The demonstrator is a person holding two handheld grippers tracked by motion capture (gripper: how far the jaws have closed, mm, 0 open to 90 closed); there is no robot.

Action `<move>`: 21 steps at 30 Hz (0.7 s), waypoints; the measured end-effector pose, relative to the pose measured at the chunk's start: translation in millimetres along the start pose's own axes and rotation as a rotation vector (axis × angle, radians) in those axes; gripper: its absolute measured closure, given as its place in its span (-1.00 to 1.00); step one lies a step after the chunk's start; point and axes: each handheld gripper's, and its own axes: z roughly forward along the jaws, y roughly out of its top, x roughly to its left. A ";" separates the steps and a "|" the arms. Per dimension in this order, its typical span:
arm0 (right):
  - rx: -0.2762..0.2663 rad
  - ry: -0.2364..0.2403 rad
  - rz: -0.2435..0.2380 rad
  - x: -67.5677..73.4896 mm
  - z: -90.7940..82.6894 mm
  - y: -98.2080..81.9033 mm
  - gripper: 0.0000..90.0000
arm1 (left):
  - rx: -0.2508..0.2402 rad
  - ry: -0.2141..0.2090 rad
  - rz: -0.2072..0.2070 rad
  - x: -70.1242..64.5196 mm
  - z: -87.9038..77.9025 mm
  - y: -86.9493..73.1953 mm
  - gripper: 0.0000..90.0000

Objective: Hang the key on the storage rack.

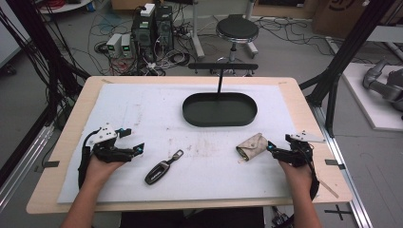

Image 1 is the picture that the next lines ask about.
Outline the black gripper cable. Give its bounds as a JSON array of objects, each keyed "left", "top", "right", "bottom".
[
  {"left": 77, "top": 128, "right": 102, "bottom": 190},
  {"left": 302, "top": 143, "right": 321, "bottom": 201}
]

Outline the cardboard box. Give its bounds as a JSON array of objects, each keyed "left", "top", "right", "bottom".
[{"left": 311, "top": 0, "right": 383, "bottom": 40}]

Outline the black round stool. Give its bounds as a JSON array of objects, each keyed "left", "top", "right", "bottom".
[{"left": 215, "top": 13, "right": 260, "bottom": 64}]

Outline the black tape strip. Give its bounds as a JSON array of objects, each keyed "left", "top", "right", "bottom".
[
  {"left": 324, "top": 159, "right": 347, "bottom": 171},
  {"left": 33, "top": 160, "right": 61, "bottom": 174}
]

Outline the black computer tower white box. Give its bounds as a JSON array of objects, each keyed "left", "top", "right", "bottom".
[{"left": 130, "top": 3, "right": 157, "bottom": 62}]

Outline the person's dark clothing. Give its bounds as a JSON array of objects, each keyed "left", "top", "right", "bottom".
[{"left": 119, "top": 206, "right": 266, "bottom": 228}]

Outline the person's left hand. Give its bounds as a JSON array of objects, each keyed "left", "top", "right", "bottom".
[{"left": 84, "top": 154, "right": 126, "bottom": 192}]

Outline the tangle of floor cables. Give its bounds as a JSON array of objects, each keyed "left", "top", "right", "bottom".
[{"left": 257, "top": 16, "right": 334, "bottom": 58}]

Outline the black car key with ring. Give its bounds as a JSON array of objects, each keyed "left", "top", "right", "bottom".
[{"left": 144, "top": 148, "right": 185, "bottom": 186}]

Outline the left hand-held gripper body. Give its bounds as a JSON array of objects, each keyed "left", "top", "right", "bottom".
[{"left": 83, "top": 123, "right": 137, "bottom": 164}]

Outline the black oval tray with stand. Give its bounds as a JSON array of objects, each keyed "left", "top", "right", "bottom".
[{"left": 182, "top": 62, "right": 259, "bottom": 128}]

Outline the white table leg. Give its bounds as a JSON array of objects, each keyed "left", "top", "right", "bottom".
[{"left": 189, "top": 0, "right": 206, "bottom": 60}]

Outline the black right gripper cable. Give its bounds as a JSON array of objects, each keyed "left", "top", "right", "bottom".
[{"left": 302, "top": 143, "right": 321, "bottom": 201}]

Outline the white platform board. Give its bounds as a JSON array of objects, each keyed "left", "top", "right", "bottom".
[{"left": 341, "top": 62, "right": 403, "bottom": 133}]

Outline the aluminium rail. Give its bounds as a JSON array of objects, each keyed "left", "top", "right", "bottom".
[
  {"left": 0, "top": 123, "right": 55, "bottom": 212},
  {"left": 311, "top": 104, "right": 374, "bottom": 228}
]

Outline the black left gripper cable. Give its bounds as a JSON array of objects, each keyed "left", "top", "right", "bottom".
[{"left": 77, "top": 128, "right": 102, "bottom": 190}]

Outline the white round table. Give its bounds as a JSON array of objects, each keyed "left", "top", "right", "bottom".
[{"left": 37, "top": 0, "right": 93, "bottom": 15}]

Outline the black tape cross mark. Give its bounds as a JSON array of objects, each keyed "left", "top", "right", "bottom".
[{"left": 323, "top": 203, "right": 353, "bottom": 222}]

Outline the grey power supply unit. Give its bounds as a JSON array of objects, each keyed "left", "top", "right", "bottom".
[
  {"left": 106, "top": 32, "right": 124, "bottom": 59},
  {"left": 120, "top": 33, "right": 134, "bottom": 59}
]

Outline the person's right hand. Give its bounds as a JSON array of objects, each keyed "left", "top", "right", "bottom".
[{"left": 278, "top": 160, "right": 314, "bottom": 198}]

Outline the beige fabric wallet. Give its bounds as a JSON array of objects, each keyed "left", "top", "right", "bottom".
[{"left": 235, "top": 132, "right": 269, "bottom": 162}]

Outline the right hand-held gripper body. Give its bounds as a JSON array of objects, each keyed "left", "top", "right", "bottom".
[{"left": 272, "top": 129, "right": 326, "bottom": 168}]

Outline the black frame post with cables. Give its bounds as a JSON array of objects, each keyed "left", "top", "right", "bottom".
[{"left": 0, "top": 0, "right": 91, "bottom": 131}]

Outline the white foam mat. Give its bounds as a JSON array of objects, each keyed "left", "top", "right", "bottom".
[{"left": 56, "top": 83, "right": 295, "bottom": 204}]

